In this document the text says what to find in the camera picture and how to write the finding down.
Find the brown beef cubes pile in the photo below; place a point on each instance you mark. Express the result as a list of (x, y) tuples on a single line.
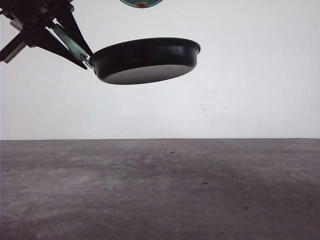
[(141, 4)]

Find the teal ribbed bowl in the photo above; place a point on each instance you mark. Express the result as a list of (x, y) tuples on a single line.
[(151, 3)]

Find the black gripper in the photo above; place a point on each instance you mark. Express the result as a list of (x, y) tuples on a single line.
[(31, 18)]

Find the black frying pan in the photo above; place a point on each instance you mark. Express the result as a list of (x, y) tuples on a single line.
[(139, 61)]

